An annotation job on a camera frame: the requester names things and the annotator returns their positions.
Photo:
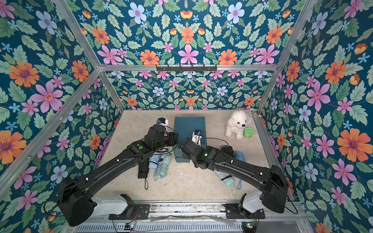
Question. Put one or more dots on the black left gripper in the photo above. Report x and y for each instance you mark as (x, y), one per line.
(172, 141)

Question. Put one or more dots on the light blue umbrella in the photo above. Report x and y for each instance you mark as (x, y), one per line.
(154, 161)
(240, 156)

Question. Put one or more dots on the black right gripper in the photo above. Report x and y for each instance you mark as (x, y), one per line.
(184, 146)

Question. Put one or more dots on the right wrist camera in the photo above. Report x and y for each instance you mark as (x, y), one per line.
(197, 137)

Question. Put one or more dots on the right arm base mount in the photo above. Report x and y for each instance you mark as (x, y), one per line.
(237, 211)

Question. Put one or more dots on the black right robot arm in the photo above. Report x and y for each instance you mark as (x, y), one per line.
(271, 184)

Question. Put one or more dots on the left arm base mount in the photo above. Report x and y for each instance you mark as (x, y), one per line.
(132, 210)

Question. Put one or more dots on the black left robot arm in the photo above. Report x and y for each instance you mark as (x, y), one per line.
(76, 196)

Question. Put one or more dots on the black hook rail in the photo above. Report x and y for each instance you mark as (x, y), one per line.
(183, 68)

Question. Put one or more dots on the mint green folded umbrella left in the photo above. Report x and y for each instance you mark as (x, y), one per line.
(163, 166)

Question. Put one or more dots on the teal drawer cabinet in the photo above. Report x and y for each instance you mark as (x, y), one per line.
(187, 126)

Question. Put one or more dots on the white plush dog toy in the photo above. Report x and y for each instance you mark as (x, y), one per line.
(236, 124)

